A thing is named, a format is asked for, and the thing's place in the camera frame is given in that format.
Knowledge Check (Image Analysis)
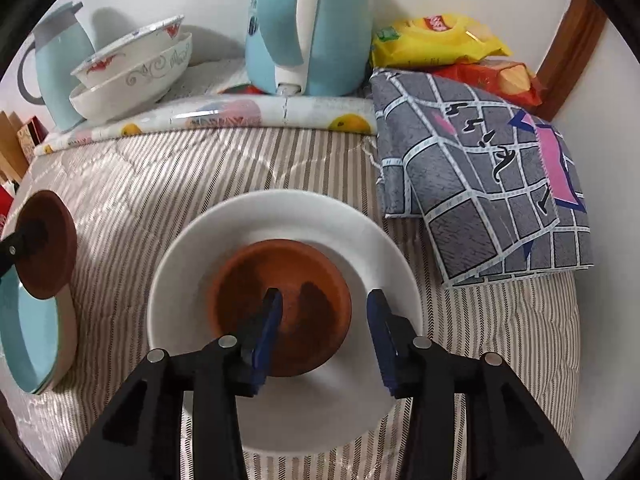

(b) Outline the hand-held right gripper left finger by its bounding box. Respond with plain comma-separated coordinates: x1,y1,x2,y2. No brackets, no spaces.
60,287,283,480

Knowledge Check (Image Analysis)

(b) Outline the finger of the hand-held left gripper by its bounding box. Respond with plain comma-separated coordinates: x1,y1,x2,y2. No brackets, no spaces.
0,221,47,281

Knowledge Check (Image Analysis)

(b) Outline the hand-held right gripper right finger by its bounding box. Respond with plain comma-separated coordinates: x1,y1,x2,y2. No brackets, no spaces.
366,288,586,480

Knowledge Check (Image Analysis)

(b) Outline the small brown wooden bowl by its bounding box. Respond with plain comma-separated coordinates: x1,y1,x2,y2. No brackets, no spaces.
207,240,352,377
17,190,78,298

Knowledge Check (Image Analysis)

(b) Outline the blue square plate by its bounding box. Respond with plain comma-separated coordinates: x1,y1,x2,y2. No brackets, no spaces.
0,280,61,395

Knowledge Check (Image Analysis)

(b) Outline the plain white bowl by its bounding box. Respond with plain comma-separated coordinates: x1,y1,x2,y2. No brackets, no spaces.
146,190,424,456

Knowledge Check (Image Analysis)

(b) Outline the wooden board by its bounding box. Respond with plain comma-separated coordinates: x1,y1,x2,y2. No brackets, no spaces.
0,110,31,186

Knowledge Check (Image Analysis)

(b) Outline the brown patterned box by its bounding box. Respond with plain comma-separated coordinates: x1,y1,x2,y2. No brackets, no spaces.
17,116,49,162

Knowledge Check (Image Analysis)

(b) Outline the striped quilt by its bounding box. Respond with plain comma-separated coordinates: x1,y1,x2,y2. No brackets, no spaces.
0,125,583,480

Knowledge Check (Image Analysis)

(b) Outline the grey checked cloth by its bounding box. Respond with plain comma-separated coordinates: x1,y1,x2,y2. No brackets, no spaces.
370,67,596,288

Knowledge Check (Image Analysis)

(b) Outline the light blue thermos jug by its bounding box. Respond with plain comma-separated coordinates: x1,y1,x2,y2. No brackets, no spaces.
17,2,96,133

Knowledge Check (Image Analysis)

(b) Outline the large scroll patterned white bowl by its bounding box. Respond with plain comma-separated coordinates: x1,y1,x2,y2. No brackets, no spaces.
69,32,193,123

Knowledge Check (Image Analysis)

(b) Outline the fish patterned ceramic bowl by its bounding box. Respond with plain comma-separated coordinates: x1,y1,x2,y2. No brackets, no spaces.
71,15,184,87

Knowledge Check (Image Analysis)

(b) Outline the fruit printed table mat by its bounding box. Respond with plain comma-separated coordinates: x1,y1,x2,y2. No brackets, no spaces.
35,94,381,156

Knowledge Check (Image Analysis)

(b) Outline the red chip bag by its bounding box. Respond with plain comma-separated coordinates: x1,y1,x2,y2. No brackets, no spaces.
440,60,543,108

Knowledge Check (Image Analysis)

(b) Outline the yellow chip bag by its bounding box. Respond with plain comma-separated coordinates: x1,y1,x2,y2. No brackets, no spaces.
371,16,512,71

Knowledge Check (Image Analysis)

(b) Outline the light blue electric kettle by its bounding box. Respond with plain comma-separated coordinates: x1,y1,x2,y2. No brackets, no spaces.
245,0,373,97

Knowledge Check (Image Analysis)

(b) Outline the wooden door frame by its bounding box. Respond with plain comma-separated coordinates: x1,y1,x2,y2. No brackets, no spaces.
537,0,608,121

